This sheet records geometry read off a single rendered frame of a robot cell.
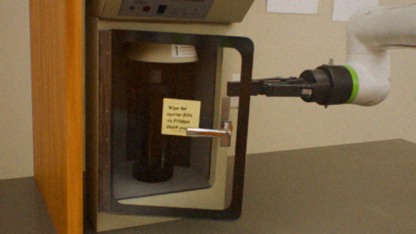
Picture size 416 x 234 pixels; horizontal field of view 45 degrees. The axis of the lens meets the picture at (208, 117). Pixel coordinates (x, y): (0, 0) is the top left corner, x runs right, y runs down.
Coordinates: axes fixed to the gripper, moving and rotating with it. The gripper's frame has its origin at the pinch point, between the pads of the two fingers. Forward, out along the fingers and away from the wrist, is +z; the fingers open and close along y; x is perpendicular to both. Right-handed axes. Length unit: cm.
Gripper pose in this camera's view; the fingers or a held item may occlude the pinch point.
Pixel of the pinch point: (242, 88)
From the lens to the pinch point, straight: 106.2
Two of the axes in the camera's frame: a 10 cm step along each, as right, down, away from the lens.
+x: -0.5, 9.7, 2.3
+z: -9.0, 0.6, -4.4
